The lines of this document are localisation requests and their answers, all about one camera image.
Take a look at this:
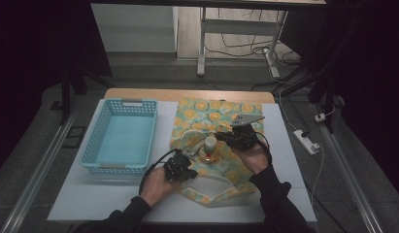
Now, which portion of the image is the blue plastic basket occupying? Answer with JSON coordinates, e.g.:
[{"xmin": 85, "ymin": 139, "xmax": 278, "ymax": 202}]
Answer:
[{"xmin": 80, "ymin": 98, "xmax": 158, "ymax": 177}]

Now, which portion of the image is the white power strip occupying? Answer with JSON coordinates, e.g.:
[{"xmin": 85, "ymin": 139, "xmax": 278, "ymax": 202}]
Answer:
[{"xmin": 291, "ymin": 128, "xmax": 321, "ymax": 156}]

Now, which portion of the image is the person's left hand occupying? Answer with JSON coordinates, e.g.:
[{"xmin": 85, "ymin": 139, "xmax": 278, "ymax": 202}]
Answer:
[{"xmin": 140, "ymin": 166, "xmax": 183, "ymax": 207}]

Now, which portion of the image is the white cabinet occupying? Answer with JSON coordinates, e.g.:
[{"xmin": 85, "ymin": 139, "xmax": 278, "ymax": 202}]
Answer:
[{"xmin": 90, "ymin": 3, "xmax": 179, "ymax": 53}]

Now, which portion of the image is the person's right hand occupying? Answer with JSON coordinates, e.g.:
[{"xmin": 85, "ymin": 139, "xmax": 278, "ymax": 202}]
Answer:
[{"xmin": 233, "ymin": 143, "xmax": 272, "ymax": 176}]

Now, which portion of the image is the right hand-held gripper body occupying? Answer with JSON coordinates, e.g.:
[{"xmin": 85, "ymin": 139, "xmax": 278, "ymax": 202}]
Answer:
[{"xmin": 230, "ymin": 114, "xmax": 266, "ymax": 151}]

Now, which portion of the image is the thin white cable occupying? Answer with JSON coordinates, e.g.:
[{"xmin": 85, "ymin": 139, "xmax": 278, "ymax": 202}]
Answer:
[{"xmin": 309, "ymin": 143, "xmax": 326, "ymax": 208}]

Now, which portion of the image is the white desk frame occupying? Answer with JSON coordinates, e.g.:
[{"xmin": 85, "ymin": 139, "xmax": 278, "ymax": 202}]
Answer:
[{"xmin": 196, "ymin": 6, "xmax": 289, "ymax": 79}]

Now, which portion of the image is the orange floral cloth bag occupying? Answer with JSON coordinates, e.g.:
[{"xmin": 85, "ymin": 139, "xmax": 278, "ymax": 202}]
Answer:
[{"xmin": 169, "ymin": 97, "xmax": 266, "ymax": 209}]

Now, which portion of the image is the tangle of black floor cables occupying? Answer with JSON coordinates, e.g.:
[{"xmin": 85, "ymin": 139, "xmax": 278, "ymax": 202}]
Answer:
[{"xmin": 204, "ymin": 9, "xmax": 301, "ymax": 67}]

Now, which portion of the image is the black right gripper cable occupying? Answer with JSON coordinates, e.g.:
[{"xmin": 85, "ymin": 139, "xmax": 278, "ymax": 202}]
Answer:
[{"xmin": 253, "ymin": 130, "xmax": 273, "ymax": 160}]

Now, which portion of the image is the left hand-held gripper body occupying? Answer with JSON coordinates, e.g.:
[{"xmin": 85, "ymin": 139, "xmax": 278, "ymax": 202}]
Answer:
[{"xmin": 163, "ymin": 148, "xmax": 199, "ymax": 183}]

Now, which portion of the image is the small jar with white lid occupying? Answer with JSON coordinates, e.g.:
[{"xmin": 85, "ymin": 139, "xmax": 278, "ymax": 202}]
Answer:
[{"xmin": 203, "ymin": 134, "xmax": 218, "ymax": 155}]

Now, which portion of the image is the white power strip cable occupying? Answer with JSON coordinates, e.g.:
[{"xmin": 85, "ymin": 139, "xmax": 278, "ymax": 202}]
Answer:
[{"xmin": 278, "ymin": 86, "xmax": 302, "ymax": 133}]

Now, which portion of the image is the aluminium floor rail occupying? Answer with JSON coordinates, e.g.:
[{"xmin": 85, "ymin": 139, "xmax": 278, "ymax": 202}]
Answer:
[
  {"xmin": 311, "ymin": 102, "xmax": 384, "ymax": 233},
  {"xmin": 0, "ymin": 105, "xmax": 79, "ymax": 233}
]

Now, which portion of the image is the black metal stand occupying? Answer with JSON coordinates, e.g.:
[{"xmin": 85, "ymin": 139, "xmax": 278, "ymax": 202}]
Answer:
[
  {"xmin": 274, "ymin": 0, "xmax": 349, "ymax": 134},
  {"xmin": 49, "ymin": 62, "xmax": 115, "ymax": 126}
]

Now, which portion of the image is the white table mat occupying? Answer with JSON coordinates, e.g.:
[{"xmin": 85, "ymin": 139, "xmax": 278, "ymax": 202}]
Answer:
[{"xmin": 47, "ymin": 99, "xmax": 318, "ymax": 225}]

